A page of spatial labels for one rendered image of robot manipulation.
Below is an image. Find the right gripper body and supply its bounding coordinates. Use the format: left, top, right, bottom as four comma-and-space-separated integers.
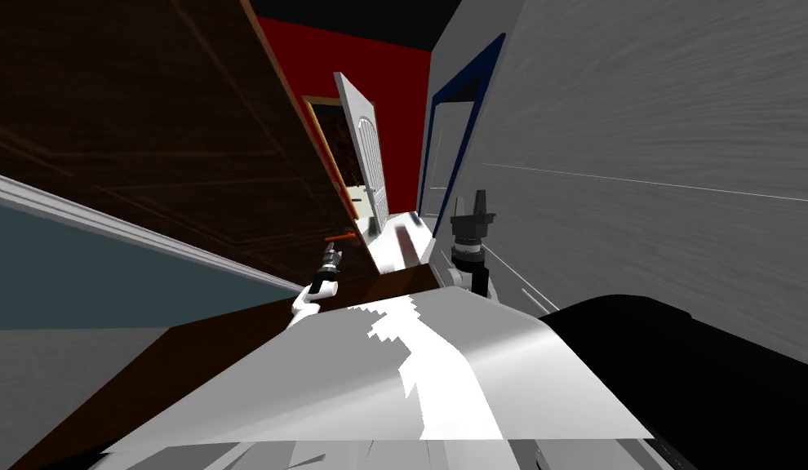
449, 211, 498, 246

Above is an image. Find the dark brown door leaf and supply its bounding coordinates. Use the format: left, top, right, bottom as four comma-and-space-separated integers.
0, 0, 383, 293

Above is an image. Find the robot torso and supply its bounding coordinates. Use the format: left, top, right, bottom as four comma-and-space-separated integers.
100, 286, 655, 470

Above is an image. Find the white panelled door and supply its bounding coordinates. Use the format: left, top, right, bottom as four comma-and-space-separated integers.
333, 71, 392, 232

